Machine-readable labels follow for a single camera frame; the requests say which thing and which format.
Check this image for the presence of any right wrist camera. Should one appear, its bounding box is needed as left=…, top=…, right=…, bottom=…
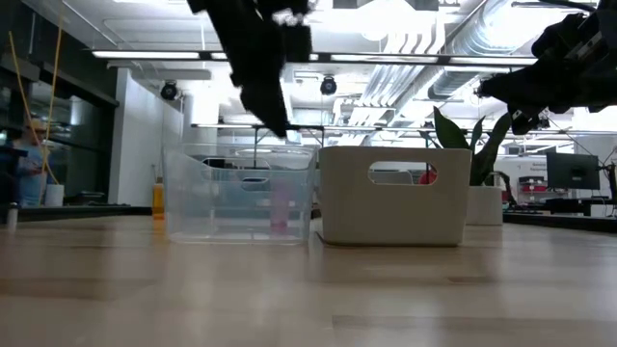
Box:
left=509, top=103, right=542, bottom=137

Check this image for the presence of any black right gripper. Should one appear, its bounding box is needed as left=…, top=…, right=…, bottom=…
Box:
left=481, top=60, right=597, bottom=115

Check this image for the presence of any person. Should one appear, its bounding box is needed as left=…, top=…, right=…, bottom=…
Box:
left=12, top=118, right=52, bottom=209

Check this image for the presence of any white cylindrical container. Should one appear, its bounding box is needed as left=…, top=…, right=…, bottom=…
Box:
left=44, top=183, right=66, bottom=208

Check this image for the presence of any white plant pot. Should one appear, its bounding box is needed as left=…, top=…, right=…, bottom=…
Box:
left=465, top=185, right=505, bottom=227

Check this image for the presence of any long overhead light bar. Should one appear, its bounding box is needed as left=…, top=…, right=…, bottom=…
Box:
left=90, top=49, right=539, bottom=67

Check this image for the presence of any small white-capped pill bottle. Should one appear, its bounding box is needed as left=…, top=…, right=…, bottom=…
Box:
left=269, top=178, right=291, bottom=236
left=152, top=181, right=166, bottom=222

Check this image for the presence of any green snake plant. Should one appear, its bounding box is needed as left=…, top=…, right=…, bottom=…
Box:
left=417, top=105, right=512, bottom=188

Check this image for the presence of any clear plastic bin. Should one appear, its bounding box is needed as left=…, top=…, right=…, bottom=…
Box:
left=162, top=143, right=318, bottom=246

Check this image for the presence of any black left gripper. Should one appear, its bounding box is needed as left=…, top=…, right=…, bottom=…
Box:
left=186, top=0, right=314, bottom=139

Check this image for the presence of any black aluminium rig frame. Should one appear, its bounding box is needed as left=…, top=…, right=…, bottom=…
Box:
left=0, top=204, right=617, bottom=236

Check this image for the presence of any yellow cable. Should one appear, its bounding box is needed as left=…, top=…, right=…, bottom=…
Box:
left=7, top=12, right=67, bottom=187

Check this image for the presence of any black computer monitor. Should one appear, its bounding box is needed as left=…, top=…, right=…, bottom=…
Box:
left=546, top=152, right=602, bottom=191

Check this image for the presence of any white plastic bin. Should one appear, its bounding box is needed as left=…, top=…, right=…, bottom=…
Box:
left=316, top=146, right=473, bottom=248

